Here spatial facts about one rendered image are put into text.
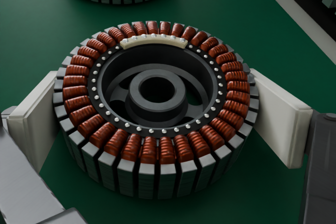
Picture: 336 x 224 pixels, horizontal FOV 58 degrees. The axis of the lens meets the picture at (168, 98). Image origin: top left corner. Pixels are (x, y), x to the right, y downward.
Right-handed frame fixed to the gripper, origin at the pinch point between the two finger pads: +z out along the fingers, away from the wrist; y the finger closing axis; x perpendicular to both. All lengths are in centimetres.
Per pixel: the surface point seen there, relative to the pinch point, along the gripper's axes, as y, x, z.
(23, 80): -8.8, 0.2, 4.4
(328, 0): 14.9, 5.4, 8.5
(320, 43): 14.5, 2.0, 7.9
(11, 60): -10.0, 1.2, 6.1
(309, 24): 14.6, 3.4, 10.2
